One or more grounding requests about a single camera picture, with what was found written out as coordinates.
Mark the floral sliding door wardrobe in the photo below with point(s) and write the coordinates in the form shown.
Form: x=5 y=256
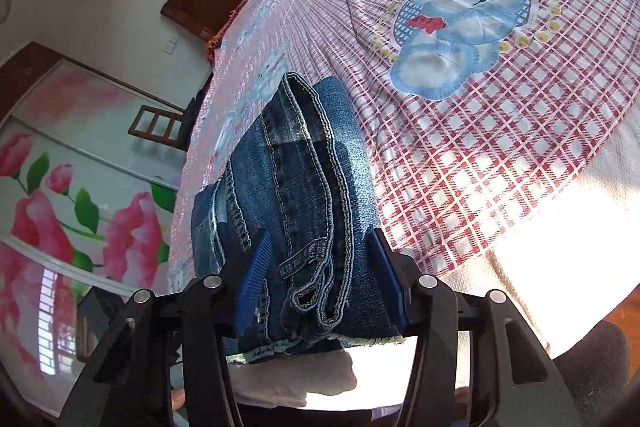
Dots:
x=60 y=207

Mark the wooden chair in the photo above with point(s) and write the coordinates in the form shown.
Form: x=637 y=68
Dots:
x=145 y=119

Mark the white wall switch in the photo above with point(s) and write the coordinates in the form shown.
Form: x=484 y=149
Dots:
x=171 y=45

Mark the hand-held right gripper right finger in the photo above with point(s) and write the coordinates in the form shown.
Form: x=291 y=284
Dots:
x=384 y=269

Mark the cream mattress cover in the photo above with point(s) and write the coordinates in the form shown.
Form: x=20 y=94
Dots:
x=550 y=257

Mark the person's dark trouser leg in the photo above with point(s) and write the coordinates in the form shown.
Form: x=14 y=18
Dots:
x=600 y=382

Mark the dark cloth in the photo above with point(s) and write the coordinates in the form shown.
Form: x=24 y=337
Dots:
x=191 y=122

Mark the pink checked bedsheet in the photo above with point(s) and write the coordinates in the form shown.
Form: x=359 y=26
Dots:
x=475 y=147

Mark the blue denim pants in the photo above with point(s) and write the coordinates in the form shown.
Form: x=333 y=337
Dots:
x=310 y=187

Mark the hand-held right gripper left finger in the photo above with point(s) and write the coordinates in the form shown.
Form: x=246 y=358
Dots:
x=255 y=277

